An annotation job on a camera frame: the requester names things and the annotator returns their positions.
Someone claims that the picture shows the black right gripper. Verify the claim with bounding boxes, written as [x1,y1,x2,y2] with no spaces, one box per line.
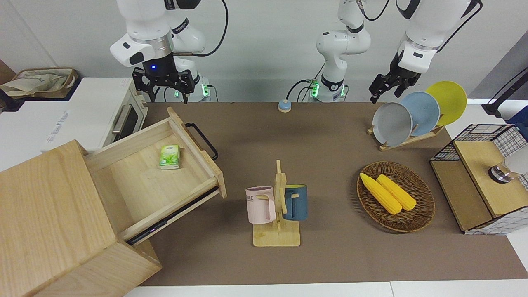
[133,52,196,104]

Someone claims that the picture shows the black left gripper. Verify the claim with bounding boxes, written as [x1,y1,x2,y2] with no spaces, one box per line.
[370,52,420,104]

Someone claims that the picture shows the black metal drawer handle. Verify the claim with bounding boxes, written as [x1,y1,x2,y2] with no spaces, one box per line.
[184,122,219,161]

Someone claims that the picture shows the light wooden drawer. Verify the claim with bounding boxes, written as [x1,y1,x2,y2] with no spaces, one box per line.
[85,106,227,247]

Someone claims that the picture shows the light wooden drawer cabinet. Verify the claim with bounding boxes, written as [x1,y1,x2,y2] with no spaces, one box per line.
[0,139,162,297]

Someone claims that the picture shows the grey plate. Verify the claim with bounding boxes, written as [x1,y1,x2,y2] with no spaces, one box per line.
[372,102,413,148]

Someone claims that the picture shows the light blue plate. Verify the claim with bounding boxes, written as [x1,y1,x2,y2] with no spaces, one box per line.
[399,92,441,137]

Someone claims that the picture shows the wooden plate rack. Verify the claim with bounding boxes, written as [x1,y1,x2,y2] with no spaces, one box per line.
[367,124,446,152]

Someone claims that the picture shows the yellow plate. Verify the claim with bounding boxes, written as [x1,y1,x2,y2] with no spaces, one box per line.
[425,81,468,127]

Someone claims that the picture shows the white toaster oven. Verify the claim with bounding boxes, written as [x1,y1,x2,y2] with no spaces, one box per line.
[41,78,149,153]

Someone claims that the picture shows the green tissue pack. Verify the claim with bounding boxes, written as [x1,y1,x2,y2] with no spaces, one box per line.
[159,144,181,170]

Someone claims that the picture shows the brown table mat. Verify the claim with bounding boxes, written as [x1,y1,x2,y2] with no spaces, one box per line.
[138,101,528,287]

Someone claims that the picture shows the yellow corn cob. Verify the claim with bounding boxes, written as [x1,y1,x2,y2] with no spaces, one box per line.
[376,174,417,212]
[360,172,403,215]

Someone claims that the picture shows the beige cloth bag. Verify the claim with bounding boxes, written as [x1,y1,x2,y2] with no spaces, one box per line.
[0,67,79,99]

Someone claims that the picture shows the dark blue box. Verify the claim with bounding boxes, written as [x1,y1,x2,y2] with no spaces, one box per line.
[509,106,528,137]

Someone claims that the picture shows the brown wicker basket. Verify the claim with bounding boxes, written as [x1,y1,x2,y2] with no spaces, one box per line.
[356,161,436,233]

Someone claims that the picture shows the dark blue mug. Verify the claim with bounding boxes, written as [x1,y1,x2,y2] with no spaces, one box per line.
[283,184,308,221]

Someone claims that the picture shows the pink mug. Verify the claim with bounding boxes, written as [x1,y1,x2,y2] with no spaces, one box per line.
[245,186,276,224]

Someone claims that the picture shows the wooden mug tree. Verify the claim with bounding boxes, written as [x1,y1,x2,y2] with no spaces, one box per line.
[252,160,302,248]

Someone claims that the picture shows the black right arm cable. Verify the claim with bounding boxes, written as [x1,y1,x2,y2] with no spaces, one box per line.
[173,0,229,57]

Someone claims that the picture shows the black camera stand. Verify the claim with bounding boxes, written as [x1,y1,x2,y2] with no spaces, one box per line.
[482,68,528,118]

